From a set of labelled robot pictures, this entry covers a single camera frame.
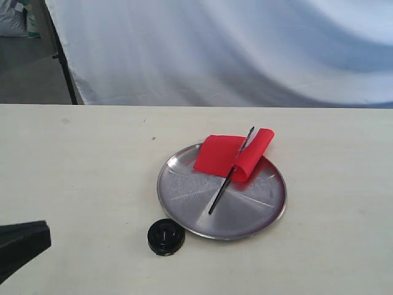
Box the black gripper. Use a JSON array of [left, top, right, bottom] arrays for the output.
[[1, 221, 52, 277]]

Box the red white flag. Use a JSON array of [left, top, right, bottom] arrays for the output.
[[193, 127, 275, 214]]

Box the black round flag base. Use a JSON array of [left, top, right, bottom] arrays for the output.
[[147, 218, 185, 256]]

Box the black backdrop stand pole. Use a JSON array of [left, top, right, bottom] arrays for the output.
[[42, 1, 78, 105]]

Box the white sack in background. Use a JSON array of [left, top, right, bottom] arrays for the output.
[[1, 0, 40, 39]]

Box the round steel plate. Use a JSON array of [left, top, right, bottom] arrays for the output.
[[157, 144, 287, 241]]

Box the white backdrop cloth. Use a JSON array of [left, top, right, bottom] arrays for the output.
[[47, 1, 392, 108]]

